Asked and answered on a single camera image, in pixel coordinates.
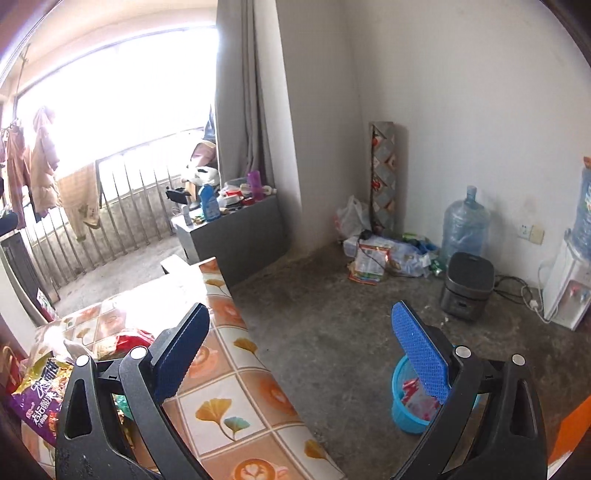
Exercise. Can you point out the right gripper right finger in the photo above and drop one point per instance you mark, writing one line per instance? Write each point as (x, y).
(510, 442)

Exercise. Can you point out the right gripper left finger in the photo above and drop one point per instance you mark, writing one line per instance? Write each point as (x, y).
(90, 443)

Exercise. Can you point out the blue trash basket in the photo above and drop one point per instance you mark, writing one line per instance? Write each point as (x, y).
(413, 408)

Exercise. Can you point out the pile of floor trash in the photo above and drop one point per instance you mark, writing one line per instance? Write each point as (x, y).
(374, 257)

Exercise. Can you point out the purple yellow snack bag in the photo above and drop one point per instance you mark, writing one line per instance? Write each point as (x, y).
(38, 399)

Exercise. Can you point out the red plastic bag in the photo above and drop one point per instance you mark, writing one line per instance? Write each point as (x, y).
(127, 340)

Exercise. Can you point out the white water dispenser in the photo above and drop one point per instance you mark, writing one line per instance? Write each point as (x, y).
(566, 293)

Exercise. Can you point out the black rice cooker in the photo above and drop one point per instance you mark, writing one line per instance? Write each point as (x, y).
(469, 283)

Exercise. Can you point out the large blue water jug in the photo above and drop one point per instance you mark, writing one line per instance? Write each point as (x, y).
(466, 227)

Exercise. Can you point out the beige hanging pants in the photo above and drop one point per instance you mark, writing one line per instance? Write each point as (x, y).
(80, 200)

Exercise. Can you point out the dark grey cabinet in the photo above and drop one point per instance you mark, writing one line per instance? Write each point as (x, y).
(242, 242)

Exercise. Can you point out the metal balcony railing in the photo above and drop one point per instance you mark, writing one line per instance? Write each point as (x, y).
(134, 211)

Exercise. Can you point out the blue detergent bottle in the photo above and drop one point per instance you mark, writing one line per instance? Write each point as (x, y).
(208, 203)

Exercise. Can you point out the white plastic bag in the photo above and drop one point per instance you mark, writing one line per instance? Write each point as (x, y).
(352, 219)

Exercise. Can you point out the beige hanging jacket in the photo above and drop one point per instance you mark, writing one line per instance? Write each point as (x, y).
(44, 162)

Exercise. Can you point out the pink hanging garment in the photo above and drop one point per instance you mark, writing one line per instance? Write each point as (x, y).
(18, 172)

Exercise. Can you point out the purple bottle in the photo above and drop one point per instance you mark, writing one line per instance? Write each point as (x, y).
(255, 185)

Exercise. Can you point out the rolled patterned mat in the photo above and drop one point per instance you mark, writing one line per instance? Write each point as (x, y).
(383, 178)

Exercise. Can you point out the grey curtain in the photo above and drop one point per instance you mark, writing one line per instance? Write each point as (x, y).
(241, 134)

